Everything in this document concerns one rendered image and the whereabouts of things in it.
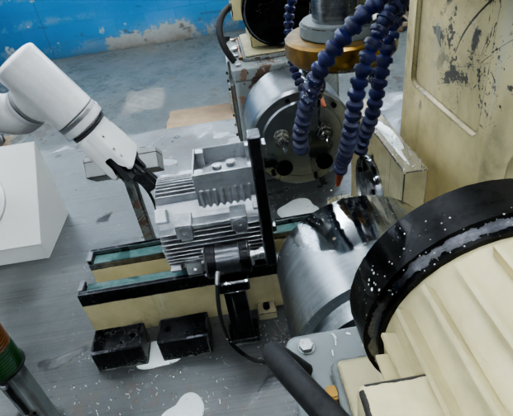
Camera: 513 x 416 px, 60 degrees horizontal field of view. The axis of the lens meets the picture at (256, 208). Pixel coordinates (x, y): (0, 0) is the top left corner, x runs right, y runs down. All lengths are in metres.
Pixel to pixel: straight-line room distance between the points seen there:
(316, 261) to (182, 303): 0.44
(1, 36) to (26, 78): 6.13
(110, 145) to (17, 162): 0.56
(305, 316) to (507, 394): 0.35
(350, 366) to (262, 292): 0.53
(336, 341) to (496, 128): 0.42
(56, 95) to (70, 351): 0.53
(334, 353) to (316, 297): 0.11
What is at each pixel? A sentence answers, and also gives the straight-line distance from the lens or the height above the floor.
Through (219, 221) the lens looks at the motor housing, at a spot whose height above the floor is 1.06.
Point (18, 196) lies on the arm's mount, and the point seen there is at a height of 0.95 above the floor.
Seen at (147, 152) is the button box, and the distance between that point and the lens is 1.06.
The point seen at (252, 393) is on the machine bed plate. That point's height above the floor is 0.80.
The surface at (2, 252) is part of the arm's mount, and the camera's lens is 1.36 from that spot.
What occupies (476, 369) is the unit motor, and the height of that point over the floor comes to 1.34.
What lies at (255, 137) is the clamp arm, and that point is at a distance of 0.65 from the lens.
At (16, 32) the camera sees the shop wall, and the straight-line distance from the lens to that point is 6.88.
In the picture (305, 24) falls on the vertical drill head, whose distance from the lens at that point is 0.75.
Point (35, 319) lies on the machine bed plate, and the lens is 1.17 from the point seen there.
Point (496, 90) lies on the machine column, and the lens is 0.73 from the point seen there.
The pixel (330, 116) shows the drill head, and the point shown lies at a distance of 1.06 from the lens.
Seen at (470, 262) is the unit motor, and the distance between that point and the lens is 0.29.
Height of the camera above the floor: 1.54
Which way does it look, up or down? 36 degrees down
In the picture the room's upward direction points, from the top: 9 degrees counter-clockwise
